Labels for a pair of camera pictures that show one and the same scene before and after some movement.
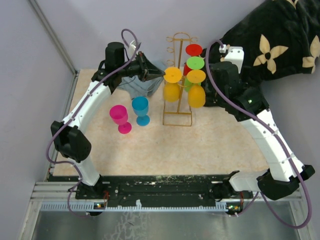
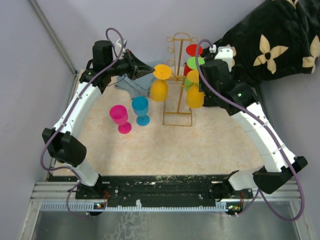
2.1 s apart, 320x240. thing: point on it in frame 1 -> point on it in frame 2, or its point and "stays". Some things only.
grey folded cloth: [135, 87] stays
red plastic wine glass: [192, 50] stays
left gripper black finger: [150, 68] -> [140, 65]
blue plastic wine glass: [140, 105] stays
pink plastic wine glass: [119, 114] stays
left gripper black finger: [152, 76] -> [140, 74]
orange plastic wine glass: [171, 84] -> [159, 87]
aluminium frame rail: [55, 36] stays
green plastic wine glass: [195, 63] stays
